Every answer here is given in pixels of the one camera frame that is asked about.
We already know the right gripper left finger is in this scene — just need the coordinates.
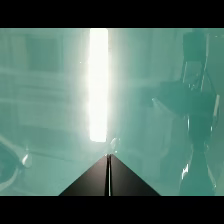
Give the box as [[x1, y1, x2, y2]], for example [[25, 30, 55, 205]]
[[59, 154, 108, 197]]

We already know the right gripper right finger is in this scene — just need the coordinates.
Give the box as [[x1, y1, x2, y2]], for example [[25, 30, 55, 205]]
[[109, 154, 161, 197]]

